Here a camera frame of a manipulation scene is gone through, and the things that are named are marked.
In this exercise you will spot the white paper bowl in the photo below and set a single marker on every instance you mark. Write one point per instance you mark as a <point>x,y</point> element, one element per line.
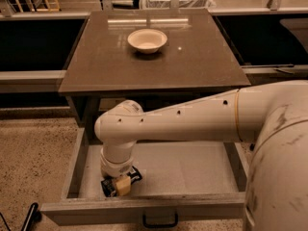
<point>147,41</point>

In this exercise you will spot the dark blue rxbar wrapper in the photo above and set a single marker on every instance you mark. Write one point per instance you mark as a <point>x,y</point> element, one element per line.
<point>135,176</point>

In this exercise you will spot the black stand leg left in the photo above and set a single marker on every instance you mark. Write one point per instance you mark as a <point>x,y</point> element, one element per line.
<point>33,215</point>

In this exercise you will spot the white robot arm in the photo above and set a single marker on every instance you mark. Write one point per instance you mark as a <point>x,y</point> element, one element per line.
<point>273,117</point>

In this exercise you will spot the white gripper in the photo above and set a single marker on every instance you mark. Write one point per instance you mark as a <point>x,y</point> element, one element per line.
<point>115,168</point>

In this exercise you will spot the black drawer handle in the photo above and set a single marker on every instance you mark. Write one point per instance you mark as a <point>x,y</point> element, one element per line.
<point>155,220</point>

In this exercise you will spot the white wire basket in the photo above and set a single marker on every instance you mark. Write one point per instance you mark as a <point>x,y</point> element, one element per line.
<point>182,4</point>

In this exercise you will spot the grey counter cabinet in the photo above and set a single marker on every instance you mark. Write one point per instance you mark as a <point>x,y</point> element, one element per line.
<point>196,58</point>

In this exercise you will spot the open grey top drawer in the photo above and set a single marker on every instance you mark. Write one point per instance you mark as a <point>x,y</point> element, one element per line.
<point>197,180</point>

